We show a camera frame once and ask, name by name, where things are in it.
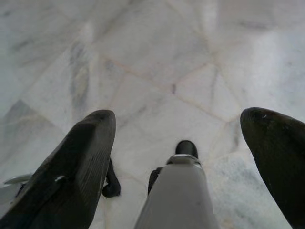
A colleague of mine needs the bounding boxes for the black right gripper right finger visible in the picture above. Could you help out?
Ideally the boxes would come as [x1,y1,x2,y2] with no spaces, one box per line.
[240,106,305,229]

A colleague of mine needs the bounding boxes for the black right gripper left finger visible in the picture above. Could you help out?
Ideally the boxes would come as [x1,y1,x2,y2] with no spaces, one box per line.
[0,109,117,229]

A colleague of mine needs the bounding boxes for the black left robot foot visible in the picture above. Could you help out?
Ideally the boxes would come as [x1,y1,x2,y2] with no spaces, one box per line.
[102,158,122,198]

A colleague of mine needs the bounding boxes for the black robot foot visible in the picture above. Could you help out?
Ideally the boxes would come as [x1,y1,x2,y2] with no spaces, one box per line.
[102,158,122,198]
[147,140,200,194]

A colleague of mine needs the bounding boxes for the silver left robot leg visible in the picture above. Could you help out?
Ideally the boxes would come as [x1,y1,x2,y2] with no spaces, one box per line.
[0,173,33,213]

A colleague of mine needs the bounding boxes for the silver robot leg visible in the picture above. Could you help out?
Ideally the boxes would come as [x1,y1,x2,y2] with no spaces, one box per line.
[133,154,220,229]
[0,173,33,213]

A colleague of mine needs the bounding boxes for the black right robot foot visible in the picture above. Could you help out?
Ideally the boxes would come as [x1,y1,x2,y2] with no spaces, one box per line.
[147,140,200,194]

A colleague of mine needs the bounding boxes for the silver right robot leg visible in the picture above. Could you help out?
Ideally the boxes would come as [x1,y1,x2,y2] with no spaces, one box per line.
[133,154,220,229]

